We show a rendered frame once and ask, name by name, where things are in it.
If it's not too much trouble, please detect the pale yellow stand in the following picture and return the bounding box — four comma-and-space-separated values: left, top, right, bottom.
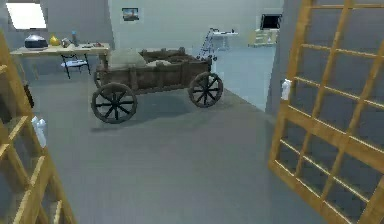
248, 28, 280, 48

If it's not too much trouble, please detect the black television set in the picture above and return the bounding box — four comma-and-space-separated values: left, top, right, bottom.
260, 13, 283, 30

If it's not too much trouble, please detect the brown wooden cart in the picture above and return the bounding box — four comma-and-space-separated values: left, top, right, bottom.
90, 47, 224, 125

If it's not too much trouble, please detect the white desk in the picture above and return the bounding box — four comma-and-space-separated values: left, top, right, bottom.
211, 30, 239, 52

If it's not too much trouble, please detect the black metal chair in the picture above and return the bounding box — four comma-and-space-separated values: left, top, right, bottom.
60, 53, 92, 80

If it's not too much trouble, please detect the wooden lattice door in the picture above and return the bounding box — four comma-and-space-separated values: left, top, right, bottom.
0, 29, 78, 224
267, 0, 384, 224

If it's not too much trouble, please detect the light wooden table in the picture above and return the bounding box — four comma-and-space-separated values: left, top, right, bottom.
9, 42, 111, 81

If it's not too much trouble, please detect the black and grey box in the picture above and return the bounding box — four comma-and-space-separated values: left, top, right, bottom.
24, 34, 49, 50

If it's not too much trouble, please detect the bright window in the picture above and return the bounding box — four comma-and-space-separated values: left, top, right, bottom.
5, 2, 48, 30

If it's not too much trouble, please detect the white door handle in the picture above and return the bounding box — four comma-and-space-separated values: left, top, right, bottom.
31, 115, 48, 149
280, 78, 292, 101

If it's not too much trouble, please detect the framed wall picture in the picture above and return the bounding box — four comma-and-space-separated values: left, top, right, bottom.
121, 7, 140, 22

